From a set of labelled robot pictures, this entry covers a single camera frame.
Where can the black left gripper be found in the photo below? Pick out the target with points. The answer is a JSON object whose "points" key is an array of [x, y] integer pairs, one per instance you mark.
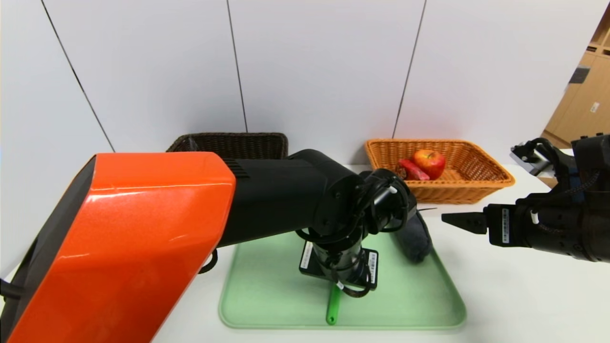
{"points": [[310, 271]]}

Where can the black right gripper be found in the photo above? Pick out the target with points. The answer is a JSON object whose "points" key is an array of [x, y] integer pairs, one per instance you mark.
{"points": [[517, 226]]}

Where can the yellow green pasta spoon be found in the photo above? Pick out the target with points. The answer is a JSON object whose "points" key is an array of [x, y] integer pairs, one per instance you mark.
{"points": [[333, 307]]}

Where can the dark grey towel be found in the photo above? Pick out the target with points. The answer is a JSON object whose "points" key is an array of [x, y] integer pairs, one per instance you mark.
{"points": [[419, 238]]}

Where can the red apple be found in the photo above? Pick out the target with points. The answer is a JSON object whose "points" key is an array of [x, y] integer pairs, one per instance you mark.
{"points": [[430, 164]]}

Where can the red juice carton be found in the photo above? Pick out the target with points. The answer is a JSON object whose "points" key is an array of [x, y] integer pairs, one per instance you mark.
{"points": [[414, 170]]}

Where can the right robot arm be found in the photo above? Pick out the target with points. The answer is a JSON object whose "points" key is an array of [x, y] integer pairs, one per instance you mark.
{"points": [[572, 228]]}

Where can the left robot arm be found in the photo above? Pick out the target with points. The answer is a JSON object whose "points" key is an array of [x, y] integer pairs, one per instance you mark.
{"points": [[143, 228]]}

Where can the orange wicker basket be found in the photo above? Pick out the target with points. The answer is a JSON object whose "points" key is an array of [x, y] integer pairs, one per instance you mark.
{"points": [[452, 193]]}

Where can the dark brown wicker basket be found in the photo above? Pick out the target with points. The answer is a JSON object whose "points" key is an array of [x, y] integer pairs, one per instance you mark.
{"points": [[238, 145]]}

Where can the light green plastic tray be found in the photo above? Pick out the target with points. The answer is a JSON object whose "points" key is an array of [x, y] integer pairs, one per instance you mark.
{"points": [[419, 295]]}

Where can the wooden cabinet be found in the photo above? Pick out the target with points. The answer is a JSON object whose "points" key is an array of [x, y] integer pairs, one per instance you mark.
{"points": [[586, 95]]}

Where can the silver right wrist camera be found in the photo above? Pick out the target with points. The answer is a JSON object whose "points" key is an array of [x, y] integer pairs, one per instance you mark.
{"points": [[531, 159]]}

